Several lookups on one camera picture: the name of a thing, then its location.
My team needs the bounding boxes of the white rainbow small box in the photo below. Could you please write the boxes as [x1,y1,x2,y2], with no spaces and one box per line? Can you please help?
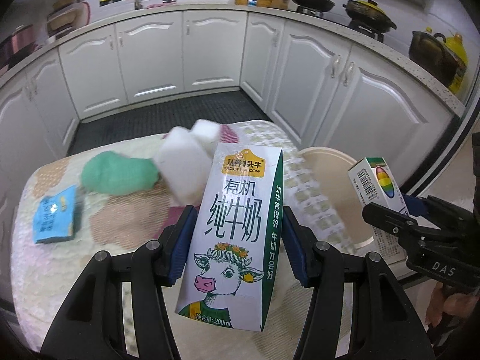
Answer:
[347,156,412,265]

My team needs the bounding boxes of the white cow milk carton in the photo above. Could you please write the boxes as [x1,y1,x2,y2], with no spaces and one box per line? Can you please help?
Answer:
[176,143,284,332]

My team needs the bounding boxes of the green cloth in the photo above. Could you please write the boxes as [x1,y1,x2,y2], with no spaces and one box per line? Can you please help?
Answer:
[80,151,160,196]

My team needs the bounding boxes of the large white sponge block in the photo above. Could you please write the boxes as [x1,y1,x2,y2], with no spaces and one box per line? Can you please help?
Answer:
[152,127,212,206]

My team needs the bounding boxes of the blue snack packet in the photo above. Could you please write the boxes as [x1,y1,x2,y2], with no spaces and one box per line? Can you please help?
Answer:
[32,185,77,244]

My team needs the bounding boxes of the small white sponge block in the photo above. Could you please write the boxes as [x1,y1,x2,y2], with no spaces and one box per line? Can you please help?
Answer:
[190,119,221,157]

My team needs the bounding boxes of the beige round trash bin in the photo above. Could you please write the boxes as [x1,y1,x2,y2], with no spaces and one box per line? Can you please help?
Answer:
[298,145,408,267]

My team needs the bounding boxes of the white kitchen base cabinets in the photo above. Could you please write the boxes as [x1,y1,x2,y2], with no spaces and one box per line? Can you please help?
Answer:
[1,7,465,193]

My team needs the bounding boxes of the person's right hand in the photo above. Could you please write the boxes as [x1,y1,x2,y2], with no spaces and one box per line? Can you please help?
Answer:
[425,282,479,328]

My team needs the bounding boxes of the patterned quilted table cover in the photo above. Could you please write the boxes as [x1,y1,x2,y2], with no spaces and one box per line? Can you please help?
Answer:
[10,120,356,359]

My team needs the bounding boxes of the dark glazed pot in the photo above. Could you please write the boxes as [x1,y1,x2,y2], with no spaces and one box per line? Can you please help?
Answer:
[408,30,457,88]

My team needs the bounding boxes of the yellow oil bottle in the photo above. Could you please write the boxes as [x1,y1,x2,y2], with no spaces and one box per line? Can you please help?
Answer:
[445,33,468,94]

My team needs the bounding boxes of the dark ribbed floor mat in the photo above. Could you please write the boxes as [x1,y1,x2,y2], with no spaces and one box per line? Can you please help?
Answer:
[67,91,269,155]

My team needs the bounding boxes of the yellow lid black pot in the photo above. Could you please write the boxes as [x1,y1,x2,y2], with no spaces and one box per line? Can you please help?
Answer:
[343,0,397,33]

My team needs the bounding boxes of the pink rice cooker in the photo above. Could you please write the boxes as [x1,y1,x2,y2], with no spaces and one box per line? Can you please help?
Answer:
[0,24,37,68]

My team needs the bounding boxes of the dish rack with plates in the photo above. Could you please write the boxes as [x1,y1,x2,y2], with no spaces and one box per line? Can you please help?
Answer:
[46,0,91,38]

